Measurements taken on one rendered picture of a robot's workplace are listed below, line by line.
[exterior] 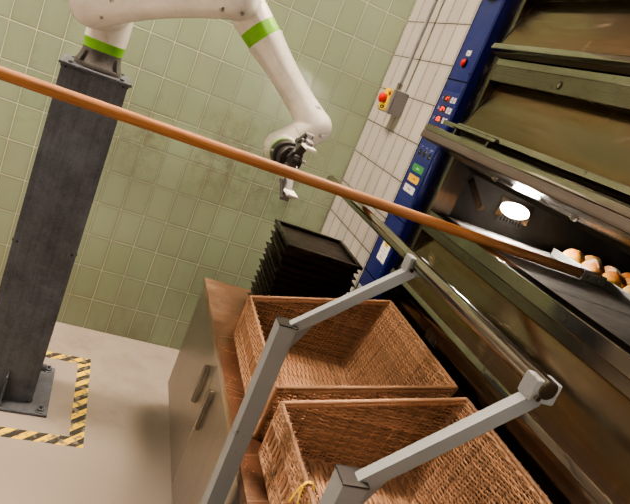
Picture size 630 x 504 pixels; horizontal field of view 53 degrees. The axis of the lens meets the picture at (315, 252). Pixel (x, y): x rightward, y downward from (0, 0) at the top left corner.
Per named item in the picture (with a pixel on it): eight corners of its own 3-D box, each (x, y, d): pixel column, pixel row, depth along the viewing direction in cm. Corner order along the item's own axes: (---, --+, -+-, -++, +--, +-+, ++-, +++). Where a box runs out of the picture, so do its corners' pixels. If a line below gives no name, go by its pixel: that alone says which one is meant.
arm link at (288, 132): (271, 167, 209) (254, 139, 204) (303, 147, 209) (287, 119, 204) (278, 177, 196) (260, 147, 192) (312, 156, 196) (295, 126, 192)
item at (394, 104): (391, 114, 263) (401, 91, 260) (399, 118, 254) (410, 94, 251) (375, 108, 260) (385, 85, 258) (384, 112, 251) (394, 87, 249)
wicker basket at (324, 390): (361, 367, 221) (393, 299, 214) (419, 475, 169) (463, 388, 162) (230, 334, 206) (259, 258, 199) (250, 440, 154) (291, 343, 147)
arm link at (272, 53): (248, 52, 201) (248, 47, 190) (279, 34, 201) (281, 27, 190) (306, 151, 208) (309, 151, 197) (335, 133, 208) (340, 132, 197)
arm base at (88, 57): (77, 55, 215) (82, 38, 213) (121, 71, 220) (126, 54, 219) (71, 62, 191) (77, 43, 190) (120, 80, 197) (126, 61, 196)
